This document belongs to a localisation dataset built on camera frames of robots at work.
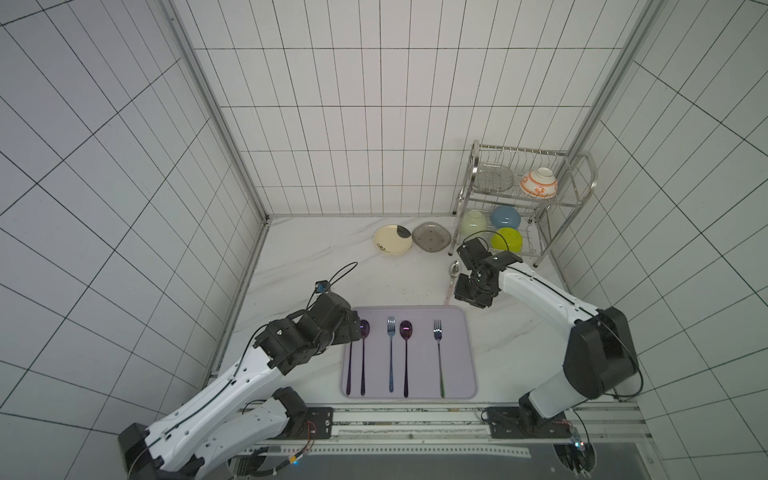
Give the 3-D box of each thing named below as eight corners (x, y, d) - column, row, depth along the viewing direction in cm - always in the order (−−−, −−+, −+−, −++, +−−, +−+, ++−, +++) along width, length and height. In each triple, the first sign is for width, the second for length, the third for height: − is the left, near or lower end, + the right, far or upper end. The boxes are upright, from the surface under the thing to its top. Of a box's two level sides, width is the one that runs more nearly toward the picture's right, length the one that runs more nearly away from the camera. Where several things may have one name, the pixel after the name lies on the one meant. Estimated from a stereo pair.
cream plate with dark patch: (373, 254, 110) (373, 250, 108) (374, 228, 119) (374, 224, 117) (412, 254, 110) (413, 251, 109) (411, 228, 119) (411, 224, 117)
